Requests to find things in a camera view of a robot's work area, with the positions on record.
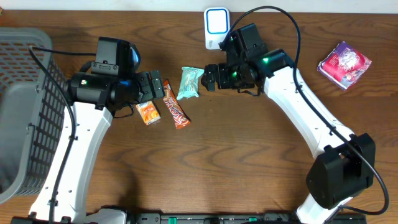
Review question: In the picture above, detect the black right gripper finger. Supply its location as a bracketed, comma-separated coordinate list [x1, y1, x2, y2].
[201, 77, 216, 91]
[205, 64, 218, 77]

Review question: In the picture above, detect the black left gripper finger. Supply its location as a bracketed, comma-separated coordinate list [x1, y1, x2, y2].
[153, 83, 165, 99]
[150, 70, 162, 86]

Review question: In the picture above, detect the small orange snack packet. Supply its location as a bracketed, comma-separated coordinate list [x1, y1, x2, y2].
[136, 101, 161, 125]

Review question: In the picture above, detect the teal snack packet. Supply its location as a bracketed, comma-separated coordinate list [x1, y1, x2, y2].
[177, 67, 204, 100]

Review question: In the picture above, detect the red chocolate bar wrapper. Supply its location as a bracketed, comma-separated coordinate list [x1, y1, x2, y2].
[163, 80, 190, 129]

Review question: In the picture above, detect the purple red snack packet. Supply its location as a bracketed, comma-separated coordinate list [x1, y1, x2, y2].
[317, 41, 372, 90]

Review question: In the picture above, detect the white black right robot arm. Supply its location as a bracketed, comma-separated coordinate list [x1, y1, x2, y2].
[201, 24, 375, 223]

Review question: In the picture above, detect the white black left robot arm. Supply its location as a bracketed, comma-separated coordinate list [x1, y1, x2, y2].
[11, 70, 165, 223]

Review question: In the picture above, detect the white barcode scanner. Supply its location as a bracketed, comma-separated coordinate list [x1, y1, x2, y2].
[203, 7, 230, 50]

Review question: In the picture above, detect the grey plastic basket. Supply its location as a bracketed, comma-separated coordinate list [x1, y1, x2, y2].
[1, 27, 66, 203]

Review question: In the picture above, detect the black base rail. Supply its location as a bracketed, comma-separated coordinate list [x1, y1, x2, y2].
[133, 212, 368, 224]

